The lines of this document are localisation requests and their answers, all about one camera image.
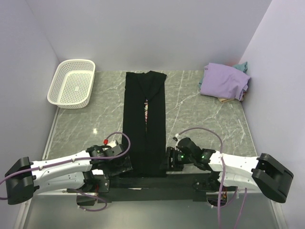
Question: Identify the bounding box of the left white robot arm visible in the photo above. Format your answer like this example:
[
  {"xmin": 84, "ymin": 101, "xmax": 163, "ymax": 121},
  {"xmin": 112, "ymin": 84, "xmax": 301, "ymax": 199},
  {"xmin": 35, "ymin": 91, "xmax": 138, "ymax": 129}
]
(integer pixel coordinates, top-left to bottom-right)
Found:
[{"xmin": 5, "ymin": 141, "xmax": 132, "ymax": 205}]

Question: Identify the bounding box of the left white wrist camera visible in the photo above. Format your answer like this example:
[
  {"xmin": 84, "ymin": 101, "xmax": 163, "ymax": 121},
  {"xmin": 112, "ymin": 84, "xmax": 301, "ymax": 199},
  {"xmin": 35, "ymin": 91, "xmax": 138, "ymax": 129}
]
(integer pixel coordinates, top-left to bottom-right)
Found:
[{"xmin": 102, "ymin": 139, "xmax": 119, "ymax": 148}]

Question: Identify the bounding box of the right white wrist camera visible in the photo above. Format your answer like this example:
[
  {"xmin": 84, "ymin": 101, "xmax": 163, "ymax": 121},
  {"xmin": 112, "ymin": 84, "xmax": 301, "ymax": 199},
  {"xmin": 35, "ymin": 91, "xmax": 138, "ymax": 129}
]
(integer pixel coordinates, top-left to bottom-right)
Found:
[{"xmin": 173, "ymin": 134, "xmax": 181, "ymax": 143}]

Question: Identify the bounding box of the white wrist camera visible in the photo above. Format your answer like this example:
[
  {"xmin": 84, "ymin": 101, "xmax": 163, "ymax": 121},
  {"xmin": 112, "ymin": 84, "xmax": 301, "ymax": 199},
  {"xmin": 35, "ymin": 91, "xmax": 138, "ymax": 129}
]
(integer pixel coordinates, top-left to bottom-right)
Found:
[
  {"xmin": 102, "ymin": 139, "xmax": 119, "ymax": 148},
  {"xmin": 173, "ymin": 134, "xmax": 181, "ymax": 143}
]

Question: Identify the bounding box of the white perforated plastic basket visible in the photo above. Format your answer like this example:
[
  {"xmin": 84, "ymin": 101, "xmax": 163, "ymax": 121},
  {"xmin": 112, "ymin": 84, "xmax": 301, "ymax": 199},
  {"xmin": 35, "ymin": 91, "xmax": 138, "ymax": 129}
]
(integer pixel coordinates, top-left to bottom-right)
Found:
[{"xmin": 47, "ymin": 59, "xmax": 96, "ymax": 109}]

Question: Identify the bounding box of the folded lavender t shirt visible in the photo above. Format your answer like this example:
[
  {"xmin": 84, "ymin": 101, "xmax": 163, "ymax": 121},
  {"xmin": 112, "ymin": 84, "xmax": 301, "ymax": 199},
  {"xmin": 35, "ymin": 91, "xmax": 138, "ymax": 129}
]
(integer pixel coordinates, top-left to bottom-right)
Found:
[{"xmin": 199, "ymin": 63, "xmax": 250, "ymax": 101}]

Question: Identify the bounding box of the aluminium rail frame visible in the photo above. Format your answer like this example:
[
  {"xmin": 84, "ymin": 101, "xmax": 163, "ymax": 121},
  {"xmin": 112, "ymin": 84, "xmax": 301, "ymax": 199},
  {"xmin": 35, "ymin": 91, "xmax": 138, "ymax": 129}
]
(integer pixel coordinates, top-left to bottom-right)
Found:
[{"xmin": 15, "ymin": 191, "xmax": 286, "ymax": 229}]

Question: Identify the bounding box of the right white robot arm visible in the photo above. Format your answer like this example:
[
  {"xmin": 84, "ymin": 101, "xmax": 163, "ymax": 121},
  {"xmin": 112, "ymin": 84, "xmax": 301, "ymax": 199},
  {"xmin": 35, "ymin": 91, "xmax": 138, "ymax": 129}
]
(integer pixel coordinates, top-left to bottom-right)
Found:
[{"xmin": 160, "ymin": 137, "xmax": 294, "ymax": 203}]

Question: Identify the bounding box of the tan folded garment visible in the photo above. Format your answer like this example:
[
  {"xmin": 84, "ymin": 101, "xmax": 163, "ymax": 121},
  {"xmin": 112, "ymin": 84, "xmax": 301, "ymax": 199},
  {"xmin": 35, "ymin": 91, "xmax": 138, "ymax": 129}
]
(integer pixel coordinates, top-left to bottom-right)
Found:
[{"xmin": 218, "ymin": 98, "xmax": 237, "ymax": 104}]

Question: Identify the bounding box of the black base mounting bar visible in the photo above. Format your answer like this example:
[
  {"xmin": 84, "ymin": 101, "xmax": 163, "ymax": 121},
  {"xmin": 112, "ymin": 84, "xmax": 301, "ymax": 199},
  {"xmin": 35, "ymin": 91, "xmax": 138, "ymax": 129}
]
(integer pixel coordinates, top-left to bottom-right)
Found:
[{"xmin": 77, "ymin": 172, "xmax": 220, "ymax": 202}]

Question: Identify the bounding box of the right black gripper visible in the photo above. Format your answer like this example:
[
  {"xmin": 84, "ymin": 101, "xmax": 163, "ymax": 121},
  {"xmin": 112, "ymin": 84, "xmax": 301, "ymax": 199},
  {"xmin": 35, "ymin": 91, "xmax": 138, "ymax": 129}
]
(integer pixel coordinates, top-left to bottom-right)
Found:
[{"xmin": 159, "ymin": 146, "xmax": 195, "ymax": 172}]

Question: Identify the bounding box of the teal folded garment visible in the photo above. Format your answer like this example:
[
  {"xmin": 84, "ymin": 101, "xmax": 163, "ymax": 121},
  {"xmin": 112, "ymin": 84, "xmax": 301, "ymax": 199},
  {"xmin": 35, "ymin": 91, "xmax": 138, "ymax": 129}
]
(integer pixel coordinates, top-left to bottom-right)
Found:
[{"xmin": 233, "ymin": 62, "xmax": 248, "ymax": 73}]

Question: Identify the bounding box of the black floral t shirt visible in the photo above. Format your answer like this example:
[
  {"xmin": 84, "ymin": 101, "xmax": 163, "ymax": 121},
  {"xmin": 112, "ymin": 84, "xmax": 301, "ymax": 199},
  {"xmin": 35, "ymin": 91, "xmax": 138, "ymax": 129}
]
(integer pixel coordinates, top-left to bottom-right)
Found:
[{"xmin": 122, "ymin": 71, "xmax": 167, "ymax": 177}]

